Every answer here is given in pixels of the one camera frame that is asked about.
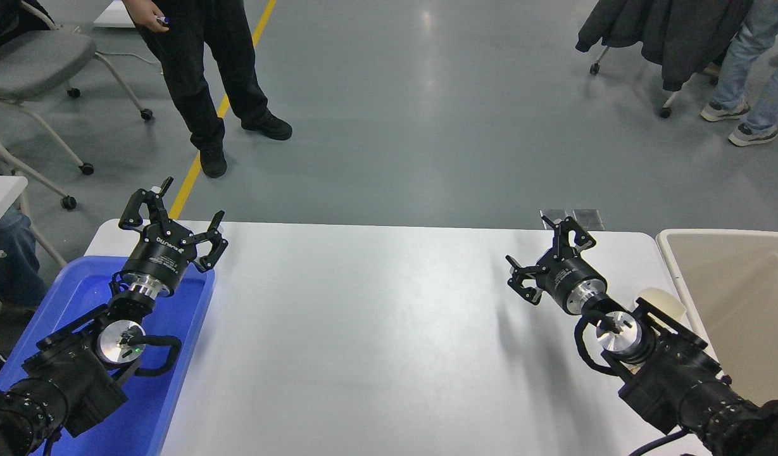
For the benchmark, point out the black garment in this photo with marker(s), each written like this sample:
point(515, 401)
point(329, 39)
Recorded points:
point(9, 16)

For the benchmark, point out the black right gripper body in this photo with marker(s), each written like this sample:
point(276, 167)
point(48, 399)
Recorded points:
point(569, 275)

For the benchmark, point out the grey wheeled chair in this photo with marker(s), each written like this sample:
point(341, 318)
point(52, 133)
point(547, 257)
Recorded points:
point(34, 63)

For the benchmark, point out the dark grey jacket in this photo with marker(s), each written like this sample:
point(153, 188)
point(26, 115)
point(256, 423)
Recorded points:
point(673, 31)

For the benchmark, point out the white paper cup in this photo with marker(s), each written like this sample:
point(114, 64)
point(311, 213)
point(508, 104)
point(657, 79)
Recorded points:
point(664, 301)

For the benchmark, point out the silver floor socket plate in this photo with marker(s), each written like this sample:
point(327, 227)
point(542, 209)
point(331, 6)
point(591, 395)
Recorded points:
point(556, 213)
point(591, 218)

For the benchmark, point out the white-framed wheeled chair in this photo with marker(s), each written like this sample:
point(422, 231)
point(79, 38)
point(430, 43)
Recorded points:
point(669, 102)

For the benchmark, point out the blue plastic tray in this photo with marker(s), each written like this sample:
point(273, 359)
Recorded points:
point(173, 380)

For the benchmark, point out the white side table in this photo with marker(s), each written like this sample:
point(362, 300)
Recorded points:
point(2, 196)

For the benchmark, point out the person in black trousers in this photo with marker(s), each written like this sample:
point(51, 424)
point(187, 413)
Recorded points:
point(192, 69)

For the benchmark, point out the seated person in jeans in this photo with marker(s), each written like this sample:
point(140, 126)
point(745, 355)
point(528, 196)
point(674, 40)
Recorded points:
point(12, 253)

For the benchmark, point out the flat white board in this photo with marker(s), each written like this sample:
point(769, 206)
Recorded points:
point(113, 14)

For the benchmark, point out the person's right hand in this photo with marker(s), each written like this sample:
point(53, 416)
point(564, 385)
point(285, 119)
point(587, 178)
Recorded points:
point(149, 14)

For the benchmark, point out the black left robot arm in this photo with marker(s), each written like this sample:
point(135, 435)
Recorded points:
point(72, 380)

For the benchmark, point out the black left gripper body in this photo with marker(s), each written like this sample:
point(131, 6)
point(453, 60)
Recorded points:
point(163, 250)

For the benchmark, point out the person in light jeans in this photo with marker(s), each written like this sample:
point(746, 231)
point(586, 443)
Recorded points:
point(740, 57)

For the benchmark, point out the large pale plastic bin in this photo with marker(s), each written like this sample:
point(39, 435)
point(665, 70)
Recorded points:
point(737, 297)

